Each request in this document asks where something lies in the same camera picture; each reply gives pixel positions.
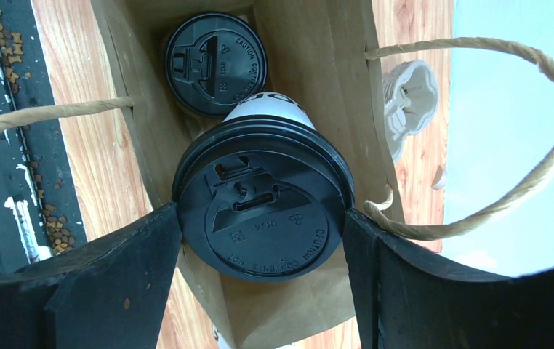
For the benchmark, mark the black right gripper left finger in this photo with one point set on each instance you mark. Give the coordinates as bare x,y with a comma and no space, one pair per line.
109,293

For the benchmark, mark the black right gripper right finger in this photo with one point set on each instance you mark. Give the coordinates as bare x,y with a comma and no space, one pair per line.
406,296

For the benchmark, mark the black coffee cup lid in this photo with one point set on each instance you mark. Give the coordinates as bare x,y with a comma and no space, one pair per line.
263,198

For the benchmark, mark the cardboard cup carrier stack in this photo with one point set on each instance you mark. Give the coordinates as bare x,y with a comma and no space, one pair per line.
411,98

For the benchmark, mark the white paper coffee cup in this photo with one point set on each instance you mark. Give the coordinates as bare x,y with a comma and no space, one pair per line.
271,104

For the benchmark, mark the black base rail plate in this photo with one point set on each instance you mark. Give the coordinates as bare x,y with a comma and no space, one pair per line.
39,210

